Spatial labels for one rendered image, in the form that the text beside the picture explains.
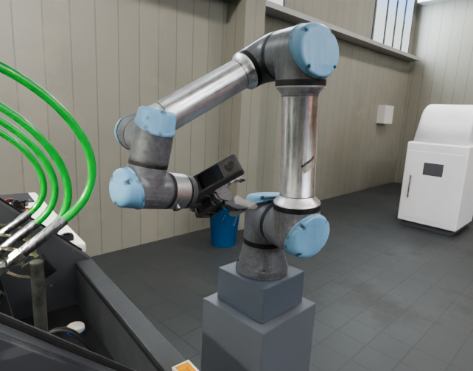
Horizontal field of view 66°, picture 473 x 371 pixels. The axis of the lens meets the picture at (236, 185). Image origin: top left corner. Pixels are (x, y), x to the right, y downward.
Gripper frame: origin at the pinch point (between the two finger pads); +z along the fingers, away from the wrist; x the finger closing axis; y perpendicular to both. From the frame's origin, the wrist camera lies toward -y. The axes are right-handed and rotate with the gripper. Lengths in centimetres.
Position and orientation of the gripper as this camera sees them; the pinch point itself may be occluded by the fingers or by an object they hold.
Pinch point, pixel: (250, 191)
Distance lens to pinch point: 91.3
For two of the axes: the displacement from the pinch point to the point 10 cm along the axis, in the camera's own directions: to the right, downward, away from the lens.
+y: -6.4, 5.4, 5.4
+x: 3.7, 8.4, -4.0
